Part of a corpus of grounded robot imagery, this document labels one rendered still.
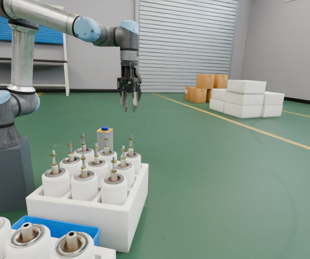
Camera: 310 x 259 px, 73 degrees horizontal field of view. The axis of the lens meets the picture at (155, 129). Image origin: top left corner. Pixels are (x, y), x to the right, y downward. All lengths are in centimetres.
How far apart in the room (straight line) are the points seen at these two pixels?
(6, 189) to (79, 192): 42
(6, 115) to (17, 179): 29
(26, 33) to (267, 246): 133
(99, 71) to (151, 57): 147
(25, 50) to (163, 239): 100
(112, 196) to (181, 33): 602
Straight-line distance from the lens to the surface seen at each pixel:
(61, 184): 89
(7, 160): 111
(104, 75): 598
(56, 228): 90
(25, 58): 116
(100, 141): 121
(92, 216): 84
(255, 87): 348
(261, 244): 104
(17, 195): 118
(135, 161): 99
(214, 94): 392
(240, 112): 341
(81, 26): 81
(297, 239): 114
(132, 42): 90
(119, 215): 80
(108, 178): 83
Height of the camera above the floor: 65
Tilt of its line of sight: 16 degrees down
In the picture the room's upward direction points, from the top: 2 degrees clockwise
